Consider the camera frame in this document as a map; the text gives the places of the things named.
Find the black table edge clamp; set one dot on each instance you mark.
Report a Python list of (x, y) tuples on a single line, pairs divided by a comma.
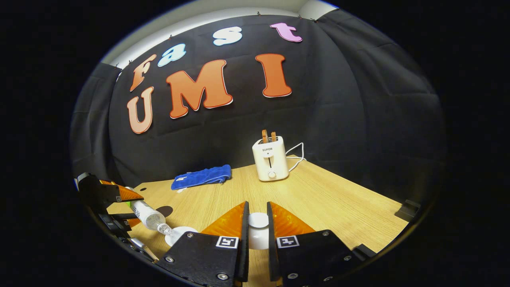
[(364, 250), (407, 208)]

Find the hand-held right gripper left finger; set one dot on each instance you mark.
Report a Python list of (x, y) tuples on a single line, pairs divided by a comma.
[(244, 239)]

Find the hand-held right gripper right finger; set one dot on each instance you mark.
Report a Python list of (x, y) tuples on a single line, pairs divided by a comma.
[(271, 239)]

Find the blue towel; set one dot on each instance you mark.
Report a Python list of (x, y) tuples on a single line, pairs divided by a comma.
[(203, 176)]

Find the white toaster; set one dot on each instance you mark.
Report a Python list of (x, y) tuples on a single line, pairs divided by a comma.
[(271, 163)]

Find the white teacup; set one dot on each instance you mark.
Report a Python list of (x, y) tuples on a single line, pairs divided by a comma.
[(179, 235)]

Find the black backdrop cloth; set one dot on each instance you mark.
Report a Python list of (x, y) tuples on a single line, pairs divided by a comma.
[(338, 99)]

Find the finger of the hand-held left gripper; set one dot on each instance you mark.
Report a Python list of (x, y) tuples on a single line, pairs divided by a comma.
[(123, 221), (95, 191)]

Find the dark brown round coaster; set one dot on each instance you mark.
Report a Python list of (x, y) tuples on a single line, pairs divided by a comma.
[(165, 210)]

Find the clear water bottle green label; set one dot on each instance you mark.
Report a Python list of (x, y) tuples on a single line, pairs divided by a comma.
[(147, 213)]

